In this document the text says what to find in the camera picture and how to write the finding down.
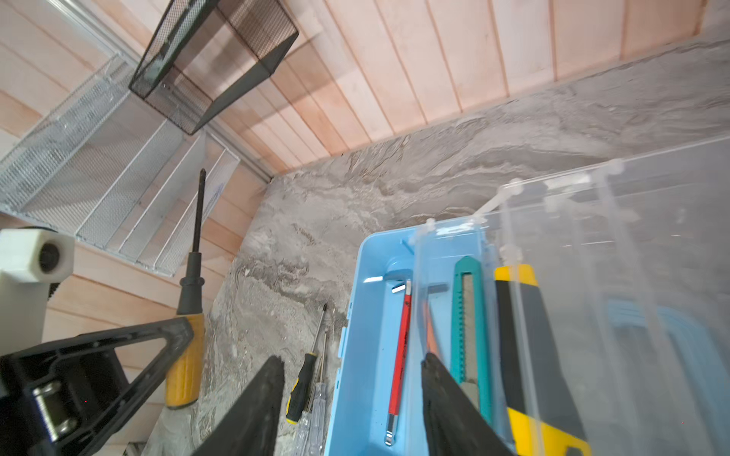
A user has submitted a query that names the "teal handled tool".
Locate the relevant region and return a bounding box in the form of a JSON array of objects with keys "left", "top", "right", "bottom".
[{"left": 450, "top": 256, "right": 494, "bottom": 424}]

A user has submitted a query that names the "white wire mesh shelf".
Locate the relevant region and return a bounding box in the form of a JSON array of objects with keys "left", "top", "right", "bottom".
[{"left": 1, "top": 57, "right": 239, "bottom": 277}]

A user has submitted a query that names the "black mesh basket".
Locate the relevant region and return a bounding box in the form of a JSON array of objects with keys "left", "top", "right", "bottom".
[{"left": 129, "top": 0, "right": 300, "bottom": 135}]

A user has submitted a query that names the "blue plastic tool box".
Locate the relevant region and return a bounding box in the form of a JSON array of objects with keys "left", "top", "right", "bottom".
[{"left": 324, "top": 138, "right": 729, "bottom": 455}]

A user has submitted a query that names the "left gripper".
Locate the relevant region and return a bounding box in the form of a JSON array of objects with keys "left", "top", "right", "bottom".
[{"left": 1, "top": 317, "right": 193, "bottom": 455}]

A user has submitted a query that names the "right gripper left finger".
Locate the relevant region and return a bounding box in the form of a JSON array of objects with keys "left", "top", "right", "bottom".
[{"left": 193, "top": 355, "right": 284, "bottom": 456}]

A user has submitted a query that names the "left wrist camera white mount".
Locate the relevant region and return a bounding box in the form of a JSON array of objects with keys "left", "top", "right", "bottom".
[{"left": 1, "top": 228, "right": 75, "bottom": 355}]

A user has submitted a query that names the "clear handled screwdriver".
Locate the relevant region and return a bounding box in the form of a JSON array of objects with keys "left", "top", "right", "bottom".
[
  {"left": 305, "top": 331, "right": 328, "bottom": 456},
  {"left": 291, "top": 410, "right": 311, "bottom": 456}
]

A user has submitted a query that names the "yellow black small screwdriver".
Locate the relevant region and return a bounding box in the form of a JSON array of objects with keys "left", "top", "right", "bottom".
[{"left": 285, "top": 303, "right": 328, "bottom": 425}]

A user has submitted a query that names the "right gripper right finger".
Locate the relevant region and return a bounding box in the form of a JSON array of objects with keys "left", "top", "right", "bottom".
[{"left": 421, "top": 353, "right": 513, "bottom": 456}]

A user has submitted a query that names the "yellow handled screwdriver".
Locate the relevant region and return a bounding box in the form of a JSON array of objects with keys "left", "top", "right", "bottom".
[{"left": 165, "top": 168, "right": 206, "bottom": 410}]

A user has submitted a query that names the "yellow black utility knife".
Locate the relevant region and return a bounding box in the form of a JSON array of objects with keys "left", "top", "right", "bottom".
[{"left": 494, "top": 264, "right": 592, "bottom": 455}]

